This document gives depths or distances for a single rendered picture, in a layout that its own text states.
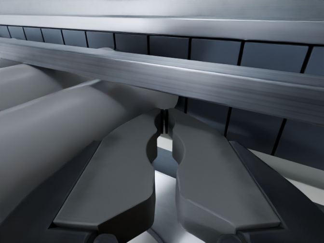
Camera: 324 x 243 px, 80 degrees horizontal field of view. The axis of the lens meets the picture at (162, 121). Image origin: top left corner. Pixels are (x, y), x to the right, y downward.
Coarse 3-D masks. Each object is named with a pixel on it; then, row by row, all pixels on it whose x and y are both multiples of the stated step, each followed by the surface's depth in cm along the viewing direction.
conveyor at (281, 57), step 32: (0, 32) 28; (32, 32) 24; (64, 32) 21; (96, 32) 19; (256, 64) 13; (288, 64) 12; (320, 64) 12; (224, 128) 17; (256, 128) 15; (288, 128) 14; (320, 128) 13; (288, 160) 15; (320, 160) 14
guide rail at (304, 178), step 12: (168, 144) 16; (264, 156) 14; (276, 168) 13; (288, 168) 13; (300, 168) 13; (312, 168) 13; (288, 180) 12; (300, 180) 12; (312, 180) 12; (312, 192) 12
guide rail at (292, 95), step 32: (32, 64) 12; (64, 64) 11; (96, 64) 9; (128, 64) 8; (160, 64) 8; (192, 64) 8; (224, 64) 8; (192, 96) 8; (224, 96) 7; (256, 96) 6; (288, 96) 6; (320, 96) 6
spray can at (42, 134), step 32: (64, 96) 10; (96, 96) 10; (128, 96) 12; (160, 96) 14; (0, 128) 7; (32, 128) 8; (64, 128) 9; (96, 128) 10; (0, 160) 7; (32, 160) 7; (64, 160) 8; (0, 192) 6
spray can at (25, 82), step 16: (112, 48) 18; (0, 80) 11; (16, 80) 11; (32, 80) 12; (48, 80) 13; (64, 80) 13; (80, 80) 14; (0, 96) 10; (16, 96) 11; (32, 96) 12
